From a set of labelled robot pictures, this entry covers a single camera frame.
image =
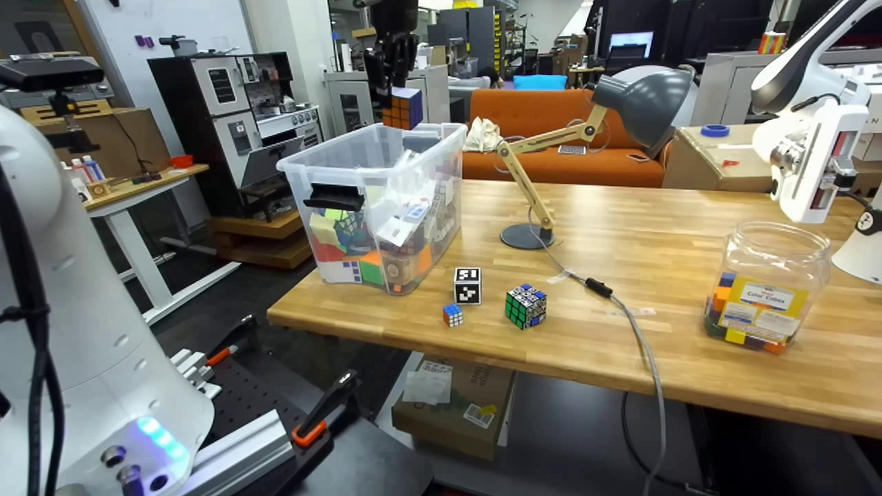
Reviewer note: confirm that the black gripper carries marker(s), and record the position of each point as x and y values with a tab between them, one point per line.
396	29

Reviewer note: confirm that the orange blue Rubik's cube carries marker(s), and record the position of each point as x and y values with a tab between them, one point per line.
402	111

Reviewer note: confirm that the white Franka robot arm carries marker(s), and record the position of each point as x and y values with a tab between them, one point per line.
72	368

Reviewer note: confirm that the white cube with dark tag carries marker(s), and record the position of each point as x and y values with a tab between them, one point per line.
405	226

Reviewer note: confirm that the pale yellow green cube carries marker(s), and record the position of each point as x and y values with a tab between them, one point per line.
329	226

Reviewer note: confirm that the red orange cube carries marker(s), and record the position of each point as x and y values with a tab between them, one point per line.
336	255

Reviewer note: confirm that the black white tag cube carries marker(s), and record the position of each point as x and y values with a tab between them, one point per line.
468	289

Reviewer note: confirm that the wooden desk lamp gray shade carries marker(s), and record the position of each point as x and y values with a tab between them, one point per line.
643	96

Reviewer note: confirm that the blue green stickered Rubik's cube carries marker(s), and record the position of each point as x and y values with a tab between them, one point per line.
526	310

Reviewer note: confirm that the white glass-door cabinet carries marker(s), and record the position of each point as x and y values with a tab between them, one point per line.
349	106

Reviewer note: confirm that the clear plastic storage bin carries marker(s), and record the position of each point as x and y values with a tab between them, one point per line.
443	166

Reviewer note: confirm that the blue box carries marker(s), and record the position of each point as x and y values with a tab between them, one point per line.
541	80

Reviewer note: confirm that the orange sofa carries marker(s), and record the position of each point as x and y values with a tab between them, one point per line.
552	113

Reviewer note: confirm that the black white equipment rack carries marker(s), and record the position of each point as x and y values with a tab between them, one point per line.
184	100

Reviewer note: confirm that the low wooden shelf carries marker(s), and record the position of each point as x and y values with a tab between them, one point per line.
264	250

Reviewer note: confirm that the small red tray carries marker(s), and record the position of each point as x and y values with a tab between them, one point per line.
184	160

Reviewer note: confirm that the lit blue computer screen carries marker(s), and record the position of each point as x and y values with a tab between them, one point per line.
629	44

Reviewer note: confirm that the black orange clamp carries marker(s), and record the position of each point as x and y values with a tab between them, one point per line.
327	409
242	330

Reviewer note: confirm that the white-legged wooden side desk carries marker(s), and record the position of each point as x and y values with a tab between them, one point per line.
140	242

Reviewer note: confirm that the blue red labelled bottle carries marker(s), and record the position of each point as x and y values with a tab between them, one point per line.
93	169

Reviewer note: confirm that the blue round lid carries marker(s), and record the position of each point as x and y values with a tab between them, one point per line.
716	129

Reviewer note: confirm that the cardboard box with labels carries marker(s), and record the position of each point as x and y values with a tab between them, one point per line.
458	394

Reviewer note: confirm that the tan wooden box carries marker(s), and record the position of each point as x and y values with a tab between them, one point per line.
706	166

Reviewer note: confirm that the orange cylinder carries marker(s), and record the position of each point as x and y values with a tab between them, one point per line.
773	42

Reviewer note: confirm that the aluminium extrusion bar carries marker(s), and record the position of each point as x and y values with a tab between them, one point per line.
243	449

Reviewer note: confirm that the clear jar of colored blocks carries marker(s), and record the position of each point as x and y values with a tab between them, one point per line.
782	257

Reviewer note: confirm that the white curved base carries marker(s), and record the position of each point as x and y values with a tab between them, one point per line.
859	257

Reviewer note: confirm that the black camera on stand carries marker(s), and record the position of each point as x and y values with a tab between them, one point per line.
52	73

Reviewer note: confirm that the silver extrusion bracket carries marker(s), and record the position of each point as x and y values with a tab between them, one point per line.
195	368

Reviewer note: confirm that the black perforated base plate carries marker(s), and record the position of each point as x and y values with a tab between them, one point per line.
367	470

